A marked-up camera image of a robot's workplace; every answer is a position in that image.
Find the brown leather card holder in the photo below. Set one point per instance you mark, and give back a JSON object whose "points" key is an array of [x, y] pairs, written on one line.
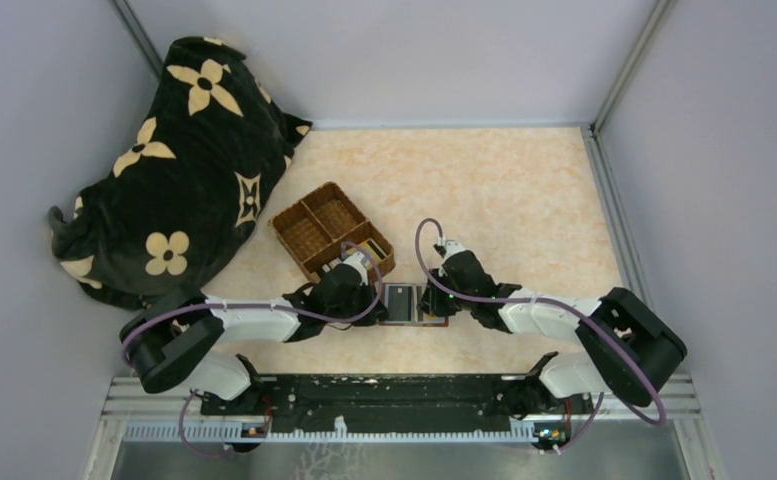
{"points": [[422, 319]]}

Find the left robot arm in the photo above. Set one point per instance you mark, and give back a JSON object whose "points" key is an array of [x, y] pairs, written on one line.
{"points": [[173, 341]]}

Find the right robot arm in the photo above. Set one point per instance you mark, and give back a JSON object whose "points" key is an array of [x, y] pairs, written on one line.
{"points": [[627, 350]]}

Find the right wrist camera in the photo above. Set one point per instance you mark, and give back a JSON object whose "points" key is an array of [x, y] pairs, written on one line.
{"points": [[447, 248]]}

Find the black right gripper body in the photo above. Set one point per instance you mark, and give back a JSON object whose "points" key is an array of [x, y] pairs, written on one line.
{"points": [[442, 306]]}

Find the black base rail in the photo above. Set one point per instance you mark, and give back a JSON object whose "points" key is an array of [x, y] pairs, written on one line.
{"points": [[373, 409]]}

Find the brown woven divided basket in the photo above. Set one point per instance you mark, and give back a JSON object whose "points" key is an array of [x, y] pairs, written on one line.
{"points": [[313, 228]]}

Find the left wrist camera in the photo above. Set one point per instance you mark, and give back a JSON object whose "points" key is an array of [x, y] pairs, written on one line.
{"points": [[360, 264]]}

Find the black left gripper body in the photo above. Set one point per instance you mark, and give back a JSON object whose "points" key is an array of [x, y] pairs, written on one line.
{"points": [[361, 301]]}

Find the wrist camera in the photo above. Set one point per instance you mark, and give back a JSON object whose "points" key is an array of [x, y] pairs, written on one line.
{"points": [[447, 248], [360, 264]]}

